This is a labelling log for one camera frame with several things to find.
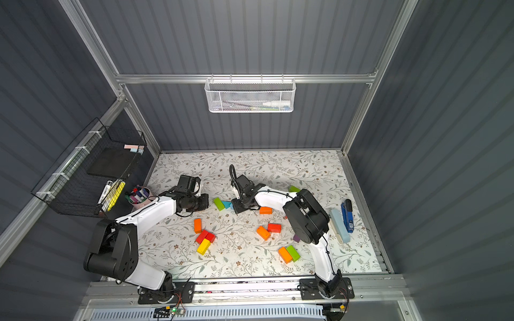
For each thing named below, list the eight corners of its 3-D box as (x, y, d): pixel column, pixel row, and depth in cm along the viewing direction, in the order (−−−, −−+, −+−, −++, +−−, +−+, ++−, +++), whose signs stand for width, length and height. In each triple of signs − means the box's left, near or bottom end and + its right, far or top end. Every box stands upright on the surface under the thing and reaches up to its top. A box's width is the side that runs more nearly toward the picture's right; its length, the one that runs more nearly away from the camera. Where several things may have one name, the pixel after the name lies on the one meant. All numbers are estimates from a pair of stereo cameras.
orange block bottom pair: (286, 264, 82) (287, 263, 80) (278, 251, 85) (278, 249, 83) (292, 260, 83) (293, 258, 81) (284, 247, 86) (284, 245, 84)
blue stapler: (343, 233, 90) (347, 229, 86) (340, 203, 100) (343, 198, 96) (351, 235, 90) (355, 230, 86) (348, 204, 100) (351, 199, 96)
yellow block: (197, 252, 85) (195, 250, 83) (205, 239, 89) (203, 237, 86) (203, 256, 84) (202, 254, 82) (211, 243, 88) (210, 241, 86)
